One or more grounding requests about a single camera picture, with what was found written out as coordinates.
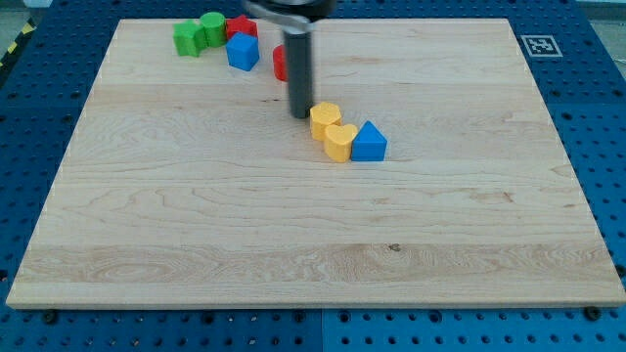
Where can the green star block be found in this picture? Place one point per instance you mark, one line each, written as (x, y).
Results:
(188, 38)

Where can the wooden board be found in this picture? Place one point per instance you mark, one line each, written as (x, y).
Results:
(187, 184)

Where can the yellow hexagon block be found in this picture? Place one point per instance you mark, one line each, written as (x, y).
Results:
(323, 115)

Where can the red star block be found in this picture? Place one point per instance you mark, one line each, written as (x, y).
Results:
(241, 24)

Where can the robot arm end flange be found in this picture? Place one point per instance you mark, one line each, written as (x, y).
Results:
(297, 16)

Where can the white fiducial marker tag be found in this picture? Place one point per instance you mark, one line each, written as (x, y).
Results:
(541, 46)

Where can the red circle block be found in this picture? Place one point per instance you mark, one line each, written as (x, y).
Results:
(279, 63)

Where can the blue cube block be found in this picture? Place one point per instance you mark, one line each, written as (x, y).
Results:
(242, 51)

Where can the green circle block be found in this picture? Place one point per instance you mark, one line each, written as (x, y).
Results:
(214, 28)

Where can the yellow heart block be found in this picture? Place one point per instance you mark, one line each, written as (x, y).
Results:
(338, 141)

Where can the blue triangle block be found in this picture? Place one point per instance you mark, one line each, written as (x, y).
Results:
(369, 144)

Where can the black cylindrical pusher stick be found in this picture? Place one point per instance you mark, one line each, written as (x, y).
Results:
(299, 65)

